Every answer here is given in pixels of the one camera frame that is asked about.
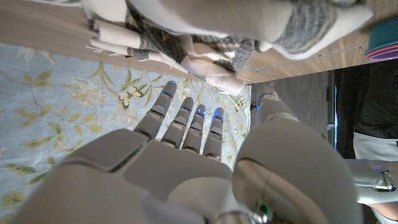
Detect floral printed backdrop cloth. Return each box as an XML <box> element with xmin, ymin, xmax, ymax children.
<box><xmin>0</xmin><ymin>43</ymin><xmax>252</xmax><ymax>218</ymax></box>

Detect person in black shirt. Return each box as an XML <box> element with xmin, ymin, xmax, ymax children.
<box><xmin>334</xmin><ymin>58</ymin><xmax>398</xmax><ymax>224</ymax></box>

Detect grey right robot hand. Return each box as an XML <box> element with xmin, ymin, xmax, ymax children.
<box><xmin>9</xmin><ymin>80</ymin><xmax>364</xmax><ymax>224</ymax></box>

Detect purple teal stacked cups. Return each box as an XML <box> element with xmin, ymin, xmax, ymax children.
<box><xmin>363</xmin><ymin>17</ymin><xmax>398</xmax><ymax>62</ymax></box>

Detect beige plaid fringed scarf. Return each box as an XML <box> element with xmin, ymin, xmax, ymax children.
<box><xmin>81</xmin><ymin>0</ymin><xmax>374</xmax><ymax>96</ymax></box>

